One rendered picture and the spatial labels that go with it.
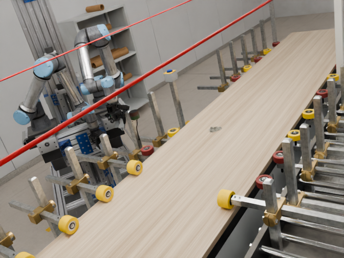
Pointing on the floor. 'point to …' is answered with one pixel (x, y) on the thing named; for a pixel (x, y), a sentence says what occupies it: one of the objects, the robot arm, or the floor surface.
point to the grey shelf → (68, 31)
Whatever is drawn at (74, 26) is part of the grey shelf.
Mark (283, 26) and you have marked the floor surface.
